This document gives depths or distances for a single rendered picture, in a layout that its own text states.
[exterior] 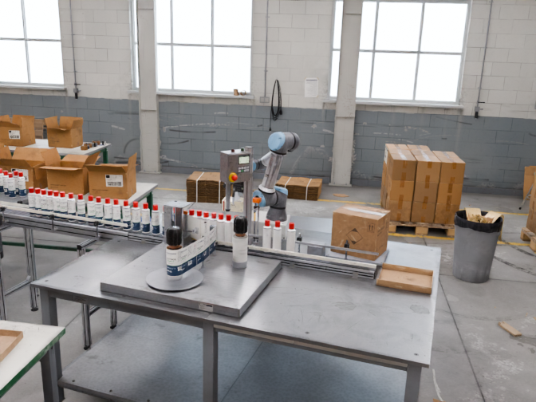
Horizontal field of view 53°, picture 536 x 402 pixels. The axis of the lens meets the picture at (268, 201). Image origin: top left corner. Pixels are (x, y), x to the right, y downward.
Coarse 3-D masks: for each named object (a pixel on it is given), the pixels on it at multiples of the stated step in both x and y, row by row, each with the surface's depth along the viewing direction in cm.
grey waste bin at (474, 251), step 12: (456, 228) 518; (468, 228) 503; (456, 240) 519; (468, 240) 506; (480, 240) 501; (492, 240) 503; (456, 252) 522; (468, 252) 510; (480, 252) 505; (492, 252) 509; (456, 264) 523; (468, 264) 513; (480, 264) 509; (456, 276) 525; (468, 276) 516; (480, 276) 514
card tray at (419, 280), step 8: (384, 264) 328; (392, 264) 326; (384, 272) 323; (392, 272) 323; (400, 272) 324; (408, 272) 324; (416, 272) 322; (424, 272) 321; (432, 272) 319; (376, 280) 305; (384, 280) 303; (392, 280) 312; (400, 280) 312; (408, 280) 313; (416, 280) 313; (424, 280) 313; (432, 280) 305; (400, 288) 301; (408, 288) 300; (416, 288) 298; (424, 288) 297
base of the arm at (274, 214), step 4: (272, 208) 376; (276, 208) 375; (280, 208) 375; (284, 208) 377; (268, 212) 379; (272, 212) 376; (276, 212) 375; (280, 212) 375; (284, 212) 377; (268, 216) 377; (272, 216) 376; (276, 216) 375; (280, 216) 376; (284, 216) 377; (272, 220) 376; (276, 220) 375; (280, 220) 376; (284, 220) 377
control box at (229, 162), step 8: (224, 152) 332; (240, 152) 334; (248, 152) 337; (224, 160) 333; (232, 160) 331; (224, 168) 334; (232, 168) 332; (224, 176) 335; (240, 176) 337; (248, 176) 341
